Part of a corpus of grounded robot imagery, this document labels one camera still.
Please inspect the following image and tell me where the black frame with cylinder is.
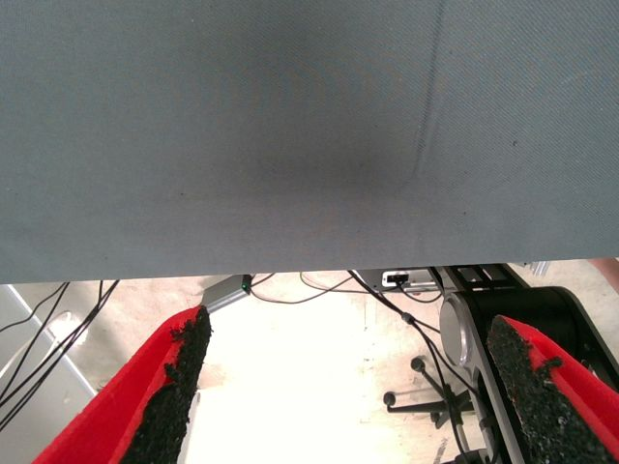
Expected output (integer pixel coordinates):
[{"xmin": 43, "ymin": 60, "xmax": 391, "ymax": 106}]
[{"xmin": 437, "ymin": 263, "xmax": 619, "ymax": 464}]

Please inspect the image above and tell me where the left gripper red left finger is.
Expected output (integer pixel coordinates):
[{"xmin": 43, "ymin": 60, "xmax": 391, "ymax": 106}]
[{"xmin": 31, "ymin": 304, "xmax": 214, "ymax": 464}]

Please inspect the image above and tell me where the grey box with green light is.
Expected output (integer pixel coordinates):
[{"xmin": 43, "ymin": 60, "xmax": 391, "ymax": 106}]
[{"xmin": 201, "ymin": 274, "xmax": 253, "ymax": 313}]

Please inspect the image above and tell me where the black office chair base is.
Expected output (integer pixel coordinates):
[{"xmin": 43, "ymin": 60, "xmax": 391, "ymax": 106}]
[{"xmin": 383, "ymin": 356, "xmax": 485, "ymax": 431}]

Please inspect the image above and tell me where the white panel with port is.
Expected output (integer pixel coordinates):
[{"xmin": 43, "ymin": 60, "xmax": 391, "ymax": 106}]
[{"xmin": 381, "ymin": 270, "xmax": 436, "ymax": 291}]

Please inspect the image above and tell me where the dark grey table cloth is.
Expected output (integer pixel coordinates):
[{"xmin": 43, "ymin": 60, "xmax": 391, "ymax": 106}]
[{"xmin": 0, "ymin": 0, "xmax": 619, "ymax": 285}]

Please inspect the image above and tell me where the black floor cable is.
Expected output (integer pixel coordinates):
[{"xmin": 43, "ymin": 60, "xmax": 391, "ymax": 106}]
[{"xmin": 0, "ymin": 278, "xmax": 121, "ymax": 431}]

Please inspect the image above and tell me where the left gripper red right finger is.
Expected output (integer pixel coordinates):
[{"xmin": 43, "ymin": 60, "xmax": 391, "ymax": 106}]
[{"xmin": 486, "ymin": 313, "xmax": 619, "ymax": 464}]

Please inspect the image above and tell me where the black cable with ferrite bead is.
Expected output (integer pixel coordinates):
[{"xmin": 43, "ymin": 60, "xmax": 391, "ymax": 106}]
[{"xmin": 346, "ymin": 269, "xmax": 485, "ymax": 464}]

